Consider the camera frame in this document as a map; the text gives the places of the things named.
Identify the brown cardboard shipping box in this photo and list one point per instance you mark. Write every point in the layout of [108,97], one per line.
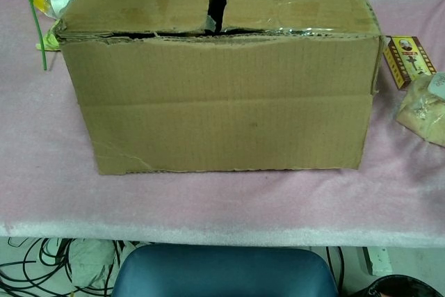
[222,102]

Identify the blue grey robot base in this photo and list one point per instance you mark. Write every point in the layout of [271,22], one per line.
[226,272]

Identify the red yellow seasoning box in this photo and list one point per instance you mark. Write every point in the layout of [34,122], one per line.
[408,64]

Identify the pink fleece tablecloth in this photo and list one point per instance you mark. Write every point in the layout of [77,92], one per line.
[208,203]

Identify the white crumpled plastic bag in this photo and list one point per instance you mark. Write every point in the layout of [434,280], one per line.
[90,262]

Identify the yellow green snack packet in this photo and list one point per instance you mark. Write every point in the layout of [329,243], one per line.
[50,41]

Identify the clear bag beige food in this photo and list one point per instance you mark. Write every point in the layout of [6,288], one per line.
[420,112]

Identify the black round bin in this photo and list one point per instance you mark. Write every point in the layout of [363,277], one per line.
[400,288]

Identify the white table leg bracket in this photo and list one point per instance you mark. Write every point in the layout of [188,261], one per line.
[379,260]

